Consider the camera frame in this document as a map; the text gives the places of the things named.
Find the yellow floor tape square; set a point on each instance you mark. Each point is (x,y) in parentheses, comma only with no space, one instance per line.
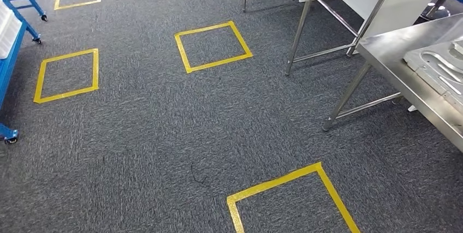
(275,183)

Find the grey stamped metal plate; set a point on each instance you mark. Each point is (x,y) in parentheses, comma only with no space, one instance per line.
(430,68)

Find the white plastic crate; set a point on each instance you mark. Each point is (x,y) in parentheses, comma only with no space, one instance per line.
(9,32)

